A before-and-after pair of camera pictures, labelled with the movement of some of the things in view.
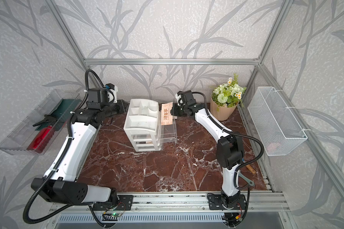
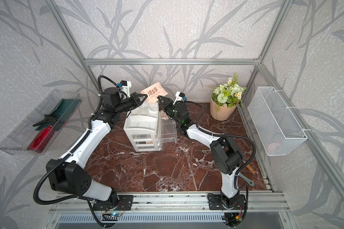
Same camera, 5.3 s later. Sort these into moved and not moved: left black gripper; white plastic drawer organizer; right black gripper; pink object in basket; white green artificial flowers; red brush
Moved: left black gripper; right black gripper
Not moved: pink object in basket; white plastic drawer organizer; white green artificial flowers; red brush
